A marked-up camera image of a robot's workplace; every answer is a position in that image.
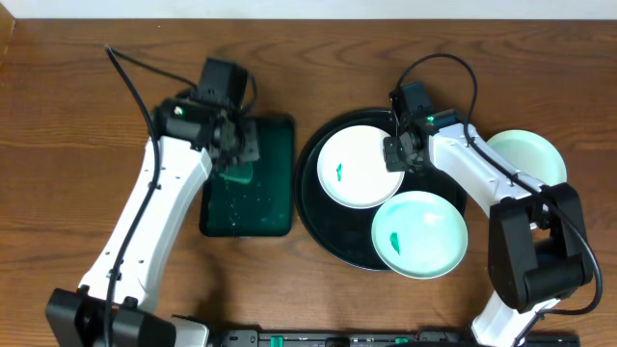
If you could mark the green scrubbing sponge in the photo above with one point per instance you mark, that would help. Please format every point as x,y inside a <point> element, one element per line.
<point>241,173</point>

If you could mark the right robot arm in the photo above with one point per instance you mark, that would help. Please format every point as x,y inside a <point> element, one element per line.
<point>538,252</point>

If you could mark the black rectangular tray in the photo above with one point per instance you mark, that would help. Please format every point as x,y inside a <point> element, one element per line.
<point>264,207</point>

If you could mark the black round tray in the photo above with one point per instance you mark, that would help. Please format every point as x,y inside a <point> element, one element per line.
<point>346,232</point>

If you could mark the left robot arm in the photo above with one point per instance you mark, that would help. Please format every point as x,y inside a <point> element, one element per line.
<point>115,301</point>

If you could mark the green plate bottom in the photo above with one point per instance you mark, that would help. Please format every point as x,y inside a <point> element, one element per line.
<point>419,235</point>

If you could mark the white plate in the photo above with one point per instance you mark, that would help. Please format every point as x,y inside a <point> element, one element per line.
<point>351,168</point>

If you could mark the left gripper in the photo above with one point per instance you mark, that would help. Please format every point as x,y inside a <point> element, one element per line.
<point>243,145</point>

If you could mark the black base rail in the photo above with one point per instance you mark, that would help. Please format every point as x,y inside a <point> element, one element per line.
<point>252,338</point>

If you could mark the green plate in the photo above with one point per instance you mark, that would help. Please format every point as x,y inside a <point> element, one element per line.
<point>532,154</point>
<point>419,235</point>

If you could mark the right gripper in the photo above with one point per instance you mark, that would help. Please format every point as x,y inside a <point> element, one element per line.
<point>392,161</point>

